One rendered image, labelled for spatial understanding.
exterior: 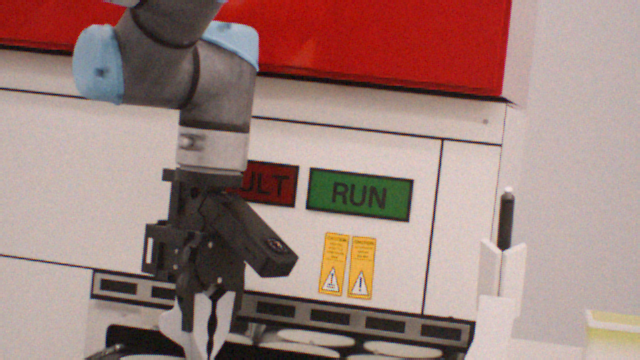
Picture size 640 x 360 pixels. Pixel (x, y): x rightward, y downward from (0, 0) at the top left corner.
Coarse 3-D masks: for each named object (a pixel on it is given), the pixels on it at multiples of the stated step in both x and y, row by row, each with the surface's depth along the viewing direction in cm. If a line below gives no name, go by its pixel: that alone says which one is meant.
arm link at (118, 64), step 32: (96, 32) 125; (128, 32) 123; (96, 64) 124; (128, 64) 125; (160, 64) 124; (192, 64) 129; (96, 96) 125; (128, 96) 127; (160, 96) 128; (192, 96) 130
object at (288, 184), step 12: (252, 168) 147; (264, 168) 147; (276, 168) 147; (288, 168) 146; (252, 180) 147; (264, 180) 147; (276, 180) 147; (288, 180) 147; (240, 192) 148; (252, 192) 147; (264, 192) 147; (276, 192) 147; (288, 192) 147
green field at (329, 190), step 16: (320, 176) 146; (336, 176) 146; (352, 176) 145; (320, 192) 146; (336, 192) 146; (352, 192) 145; (368, 192) 145; (384, 192) 145; (400, 192) 144; (336, 208) 146; (352, 208) 145; (368, 208) 145; (384, 208) 145; (400, 208) 144
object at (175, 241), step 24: (168, 168) 137; (192, 192) 136; (168, 216) 137; (192, 216) 135; (144, 240) 136; (168, 240) 134; (192, 240) 132; (216, 240) 133; (144, 264) 136; (168, 264) 135; (216, 264) 134; (240, 264) 137
